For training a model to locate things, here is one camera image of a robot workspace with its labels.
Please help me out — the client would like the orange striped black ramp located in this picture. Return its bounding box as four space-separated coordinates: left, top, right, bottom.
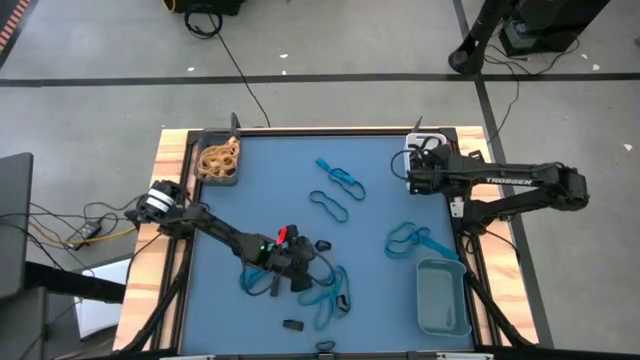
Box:
0 0 39 69

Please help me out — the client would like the black support beam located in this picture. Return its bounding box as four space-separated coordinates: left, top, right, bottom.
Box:
23 261 127 305

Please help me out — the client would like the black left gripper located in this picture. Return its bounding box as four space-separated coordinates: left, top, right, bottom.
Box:
252 224 316 294

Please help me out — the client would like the black power brick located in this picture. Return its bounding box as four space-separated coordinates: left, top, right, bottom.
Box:
64 221 105 251

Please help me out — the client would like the dark grey monitor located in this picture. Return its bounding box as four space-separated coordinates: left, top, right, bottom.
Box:
0 152 35 301

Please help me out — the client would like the black equipment base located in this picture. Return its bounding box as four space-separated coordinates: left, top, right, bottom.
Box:
172 0 247 16

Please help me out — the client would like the grey plastic basket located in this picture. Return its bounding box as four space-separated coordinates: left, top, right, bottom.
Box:
194 127 243 188

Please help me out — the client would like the black stand pole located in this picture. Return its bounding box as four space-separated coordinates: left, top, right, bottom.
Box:
448 0 516 76

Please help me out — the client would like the white panel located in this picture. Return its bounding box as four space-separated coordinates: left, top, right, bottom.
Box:
73 257 133 341

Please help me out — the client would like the blue table mat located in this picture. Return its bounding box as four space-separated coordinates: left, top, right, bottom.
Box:
178 135 475 354

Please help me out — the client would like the black equipment case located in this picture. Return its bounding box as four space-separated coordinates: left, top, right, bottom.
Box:
499 0 612 57

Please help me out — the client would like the teal plastic basket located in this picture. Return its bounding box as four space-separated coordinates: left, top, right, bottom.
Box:
415 257 473 338

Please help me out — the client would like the dark grey desk side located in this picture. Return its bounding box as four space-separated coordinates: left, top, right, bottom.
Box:
0 287 49 360

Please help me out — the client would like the black right camera cable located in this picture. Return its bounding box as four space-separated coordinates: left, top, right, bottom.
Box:
389 133 419 182

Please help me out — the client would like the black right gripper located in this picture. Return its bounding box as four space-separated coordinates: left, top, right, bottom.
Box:
405 144 456 195

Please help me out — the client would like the black floor cable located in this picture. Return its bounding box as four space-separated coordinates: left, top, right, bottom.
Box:
183 3 272 129
482 37 582 146

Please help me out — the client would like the white plastic basket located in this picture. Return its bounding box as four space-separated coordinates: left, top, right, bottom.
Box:
403 132 449 194

